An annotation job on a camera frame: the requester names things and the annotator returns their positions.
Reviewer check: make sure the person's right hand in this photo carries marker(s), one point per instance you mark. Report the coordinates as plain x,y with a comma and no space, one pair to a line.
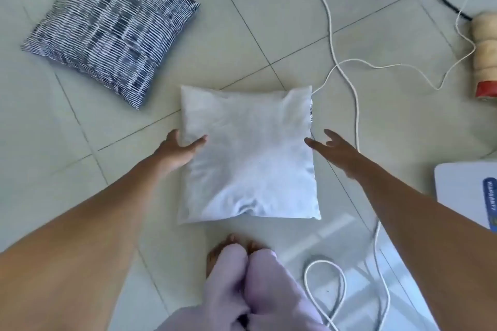
343,156

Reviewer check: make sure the person's left hand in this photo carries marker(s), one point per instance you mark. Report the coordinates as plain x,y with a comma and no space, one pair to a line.
172,154

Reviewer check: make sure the black white striped pillow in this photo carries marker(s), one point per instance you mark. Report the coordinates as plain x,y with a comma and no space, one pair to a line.
112,28

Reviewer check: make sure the person's right forearm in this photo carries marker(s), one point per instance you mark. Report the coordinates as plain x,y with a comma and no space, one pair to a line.
427,241

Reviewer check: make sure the person's left forearm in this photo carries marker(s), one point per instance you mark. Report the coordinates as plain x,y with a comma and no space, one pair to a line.
77,249

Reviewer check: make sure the person's left foot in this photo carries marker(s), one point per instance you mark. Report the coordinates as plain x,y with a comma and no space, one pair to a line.
217,257

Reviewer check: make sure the person's foot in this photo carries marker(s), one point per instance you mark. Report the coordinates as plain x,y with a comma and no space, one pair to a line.
256,246
217,257

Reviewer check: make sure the person's right foot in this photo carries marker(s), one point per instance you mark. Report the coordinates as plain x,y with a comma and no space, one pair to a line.
256,246

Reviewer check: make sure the person's pink trousers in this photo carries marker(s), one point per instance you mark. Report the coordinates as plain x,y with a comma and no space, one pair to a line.
264,296

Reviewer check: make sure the white board with blue label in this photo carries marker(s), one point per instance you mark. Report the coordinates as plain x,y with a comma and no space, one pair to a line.
458,187

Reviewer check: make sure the beige twine spool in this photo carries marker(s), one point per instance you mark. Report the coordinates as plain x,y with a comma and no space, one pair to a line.
485,55

